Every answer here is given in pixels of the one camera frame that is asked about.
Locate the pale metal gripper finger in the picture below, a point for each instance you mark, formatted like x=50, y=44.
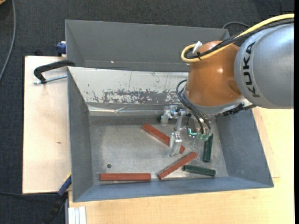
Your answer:
x=168, y=114
x=174, y=144

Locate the red-brown flat block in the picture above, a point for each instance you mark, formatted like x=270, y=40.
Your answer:
x=125, y=177
x=177, y=165
x=156, y=133

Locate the dark green flat block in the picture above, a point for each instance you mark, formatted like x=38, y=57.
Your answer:
x=208, y=150
x=199, y=170

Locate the grey metal bin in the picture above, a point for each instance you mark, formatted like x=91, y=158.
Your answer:
x=130, y=148

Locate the pale wood flat board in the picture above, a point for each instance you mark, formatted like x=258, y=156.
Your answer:
x=46, y=129

